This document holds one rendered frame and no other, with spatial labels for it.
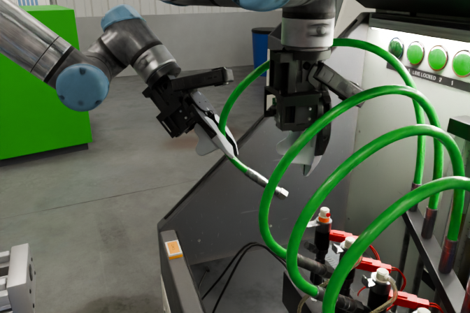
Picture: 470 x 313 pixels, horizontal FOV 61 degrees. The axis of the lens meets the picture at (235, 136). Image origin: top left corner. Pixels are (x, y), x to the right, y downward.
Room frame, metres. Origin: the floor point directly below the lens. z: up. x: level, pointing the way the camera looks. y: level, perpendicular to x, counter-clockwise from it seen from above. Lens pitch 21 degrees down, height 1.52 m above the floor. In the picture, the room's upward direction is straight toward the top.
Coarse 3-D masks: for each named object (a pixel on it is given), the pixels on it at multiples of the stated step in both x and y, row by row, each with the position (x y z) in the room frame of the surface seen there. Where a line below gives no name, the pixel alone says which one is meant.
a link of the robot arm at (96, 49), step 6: (96, 42) 0.77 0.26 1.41; (102, 42) 0.76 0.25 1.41; (90, 48) 0.76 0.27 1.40; (96, 48) 0.76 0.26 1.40; (102, 48) 0.76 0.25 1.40; (90, 54) 0.72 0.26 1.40; (96, 54) 0.74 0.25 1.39; (102, 54) 0.75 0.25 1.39; (108, 54) 0.75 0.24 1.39; (102, 60) 0.72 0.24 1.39; (108, 60) 0.75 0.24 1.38; (114, 60) 0.76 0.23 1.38; (108, 66) 0.73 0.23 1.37; (114, 66) 0.76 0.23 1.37; (120, 66) 0.77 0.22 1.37; (126, 66) 0.78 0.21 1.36; (114, 72) 0.76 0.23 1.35
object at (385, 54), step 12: (360, 48) 0.68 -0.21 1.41; (372, 48) 0.68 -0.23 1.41; (396, 60) 0.68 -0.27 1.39; (252, 72) 0.69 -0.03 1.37; (240, 84) 0.70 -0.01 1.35; (408, 84) 0.68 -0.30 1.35; (228, 108) 0.69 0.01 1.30; (420, 108) 0.67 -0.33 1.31; (420, 120) 0.67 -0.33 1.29; (420, 144) 0.67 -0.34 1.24; (228, 156) 0.69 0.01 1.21; (420, 156) 0.67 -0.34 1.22; (240, 168) 0.69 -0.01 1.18; (420, 168) 0.67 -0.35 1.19; (420, 180) 0.67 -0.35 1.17
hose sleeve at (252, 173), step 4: (248, 168) 0.70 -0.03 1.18; (248, 172) 0.69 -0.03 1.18; (252, 172) 0.69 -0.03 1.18; (256, 172) 0.70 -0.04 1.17; (248, 176) 0.69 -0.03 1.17; (252, 176) 0.69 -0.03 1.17; (256, 176) 0.69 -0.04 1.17; (260, 176) 0.69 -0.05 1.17; (256, 180) 0.69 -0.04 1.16; (260, 180) 0.69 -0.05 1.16; (264, 180) 0.69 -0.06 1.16; (268, 180) 0.69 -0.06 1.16; (260, 184) 0.69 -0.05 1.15; (264, 184) 0.69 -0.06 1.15; (276, 188) 0.69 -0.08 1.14; (280, 188) 0.69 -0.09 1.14; (276, 192) 0.69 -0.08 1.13
